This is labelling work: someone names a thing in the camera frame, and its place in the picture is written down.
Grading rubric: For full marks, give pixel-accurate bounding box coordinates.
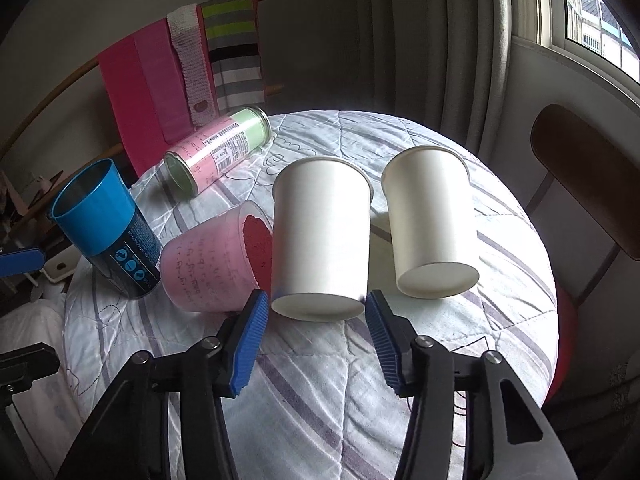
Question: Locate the green jar with pink label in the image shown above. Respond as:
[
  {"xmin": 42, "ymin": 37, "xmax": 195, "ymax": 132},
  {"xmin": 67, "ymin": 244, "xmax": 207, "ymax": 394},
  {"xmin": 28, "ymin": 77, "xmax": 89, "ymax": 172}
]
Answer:
[{"xmin": 163, "ymin": 105, "xmax": 272, "ymax": 196}]

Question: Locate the dark brown backrest chair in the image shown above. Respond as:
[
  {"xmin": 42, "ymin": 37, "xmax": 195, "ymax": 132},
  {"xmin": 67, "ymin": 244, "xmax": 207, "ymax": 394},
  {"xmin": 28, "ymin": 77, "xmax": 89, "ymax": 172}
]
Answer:
[{"xmin": 521, "ymin": 104, "xmax": 640, "ymax": 321}]

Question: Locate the translucent pink cup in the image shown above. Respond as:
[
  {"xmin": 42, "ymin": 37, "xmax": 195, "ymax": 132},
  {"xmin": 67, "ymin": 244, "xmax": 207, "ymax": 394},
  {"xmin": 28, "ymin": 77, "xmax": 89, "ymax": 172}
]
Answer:
[{"xmin": 160, "ymin": 200, "xmax": 275, "ymax": 314}]

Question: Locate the blue plastic cup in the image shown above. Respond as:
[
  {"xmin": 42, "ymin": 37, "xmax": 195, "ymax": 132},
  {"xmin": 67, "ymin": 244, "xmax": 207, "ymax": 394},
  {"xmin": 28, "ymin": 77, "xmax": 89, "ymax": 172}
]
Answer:
[{"xmin": 51, "ymin": 158, "xmax": 164, "ymax": 301}]

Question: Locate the red seat cushion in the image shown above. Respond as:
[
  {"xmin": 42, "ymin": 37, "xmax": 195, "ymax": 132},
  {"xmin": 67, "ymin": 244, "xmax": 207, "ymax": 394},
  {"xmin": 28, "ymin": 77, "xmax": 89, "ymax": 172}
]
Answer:
[{"xmin": 542, "ymin": 287, "xmax": 579, "ymax": 407}]

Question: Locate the white bedding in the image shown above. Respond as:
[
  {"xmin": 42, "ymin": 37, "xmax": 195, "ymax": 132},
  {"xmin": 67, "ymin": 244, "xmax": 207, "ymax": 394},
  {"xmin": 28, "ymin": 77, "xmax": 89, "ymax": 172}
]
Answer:
[{"xmin": 0, "ymin": 297, "xmax": 83, "ymax": 461}]

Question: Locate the grey curtain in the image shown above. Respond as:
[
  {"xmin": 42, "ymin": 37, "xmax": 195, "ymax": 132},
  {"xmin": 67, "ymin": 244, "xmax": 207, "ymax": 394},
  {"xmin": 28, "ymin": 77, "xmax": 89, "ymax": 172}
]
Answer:
[{"xmin": 345, "ymin": 0, "xmax": 517, "ymax": 171}]

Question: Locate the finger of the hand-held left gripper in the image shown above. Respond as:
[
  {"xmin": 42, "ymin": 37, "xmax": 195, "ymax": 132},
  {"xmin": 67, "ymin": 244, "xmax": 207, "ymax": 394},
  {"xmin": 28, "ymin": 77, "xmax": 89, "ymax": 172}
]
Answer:
[
  {"xmin": 0, "ymin": 342, "xmax": 62, "ymax": 480},
  {"xmin": 0, "ymin": 247, "xmax": 47, "ymax": 277}
]

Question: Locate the striped green grey cloth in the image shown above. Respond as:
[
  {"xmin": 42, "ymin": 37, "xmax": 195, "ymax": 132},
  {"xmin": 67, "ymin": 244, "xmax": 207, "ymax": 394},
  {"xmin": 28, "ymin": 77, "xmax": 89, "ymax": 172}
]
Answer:
[{"xmin": 197, "ymin": 0, "xmax": 269, "ymax": 117}]

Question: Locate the wooden chair with curved rail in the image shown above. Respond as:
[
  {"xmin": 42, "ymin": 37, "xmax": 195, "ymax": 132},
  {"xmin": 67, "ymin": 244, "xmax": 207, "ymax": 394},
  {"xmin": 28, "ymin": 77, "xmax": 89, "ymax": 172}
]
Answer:
[{"xmin": 0, "ymin": 0, "xmax": 287, "ymax": 181}]

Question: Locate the quilted striped table cover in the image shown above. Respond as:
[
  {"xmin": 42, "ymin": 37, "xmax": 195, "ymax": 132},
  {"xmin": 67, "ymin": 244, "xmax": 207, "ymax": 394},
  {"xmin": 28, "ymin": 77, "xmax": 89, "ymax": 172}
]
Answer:
[{"xmin": 62, "ymin": 109, "xmax": 559, "ymax": 480}]

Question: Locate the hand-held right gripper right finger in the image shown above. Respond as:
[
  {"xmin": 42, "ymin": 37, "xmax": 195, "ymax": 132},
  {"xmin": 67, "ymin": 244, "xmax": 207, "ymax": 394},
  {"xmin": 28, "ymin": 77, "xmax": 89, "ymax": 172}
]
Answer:
[{"xmin": 365, "ymin": 289, "xmax": 573, "ymax": 480}]

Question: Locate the white paper cup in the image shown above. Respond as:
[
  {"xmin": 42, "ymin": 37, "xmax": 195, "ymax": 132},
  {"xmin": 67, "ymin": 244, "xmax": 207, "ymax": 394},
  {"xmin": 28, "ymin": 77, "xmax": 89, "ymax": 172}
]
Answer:
[
  {"xmin": 381, "ymin": 145, "xmax": 481, "ymax": 299},
  {"xmin": 270, "ymin": 156, "xmax": 374, "ymax": 322}
]

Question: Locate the knitted pink white cloth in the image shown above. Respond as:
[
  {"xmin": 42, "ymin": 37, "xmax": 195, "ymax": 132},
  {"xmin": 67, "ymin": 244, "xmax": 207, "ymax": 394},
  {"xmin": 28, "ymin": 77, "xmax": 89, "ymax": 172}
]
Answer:
[{"xmin": 166, "ymin": 3, "xmax": 219, "ymax": 124}]

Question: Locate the window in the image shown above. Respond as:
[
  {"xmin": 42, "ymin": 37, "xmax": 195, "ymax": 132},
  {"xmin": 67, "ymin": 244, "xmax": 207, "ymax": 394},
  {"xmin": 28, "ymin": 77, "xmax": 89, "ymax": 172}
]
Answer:
[{"xmin": 505, "ymin": 0, "xmax": 640, "ymax": 87}]

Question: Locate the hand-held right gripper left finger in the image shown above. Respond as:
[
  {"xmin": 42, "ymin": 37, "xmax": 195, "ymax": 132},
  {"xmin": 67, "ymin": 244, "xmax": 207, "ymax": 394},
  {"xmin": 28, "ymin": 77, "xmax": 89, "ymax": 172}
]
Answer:
[{"xmin": 55, "ymin": 289, "xmax": 271, "ymax": 480}]

